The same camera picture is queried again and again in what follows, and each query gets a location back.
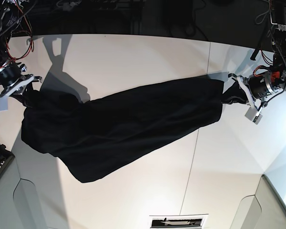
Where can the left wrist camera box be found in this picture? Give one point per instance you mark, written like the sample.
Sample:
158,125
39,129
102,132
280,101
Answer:
253,115

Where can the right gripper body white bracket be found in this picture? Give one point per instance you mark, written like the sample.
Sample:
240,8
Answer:
19,86

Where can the black graphic t-shirt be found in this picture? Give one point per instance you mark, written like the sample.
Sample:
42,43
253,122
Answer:
95,138

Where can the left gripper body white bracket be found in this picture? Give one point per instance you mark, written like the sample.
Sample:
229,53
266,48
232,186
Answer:
243,84

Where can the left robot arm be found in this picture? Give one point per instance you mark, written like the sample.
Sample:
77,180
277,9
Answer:
269,80

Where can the printed paper label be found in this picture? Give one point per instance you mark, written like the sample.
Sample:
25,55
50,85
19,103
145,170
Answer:
178,222

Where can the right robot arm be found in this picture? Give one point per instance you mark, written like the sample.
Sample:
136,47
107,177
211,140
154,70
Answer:
13,80

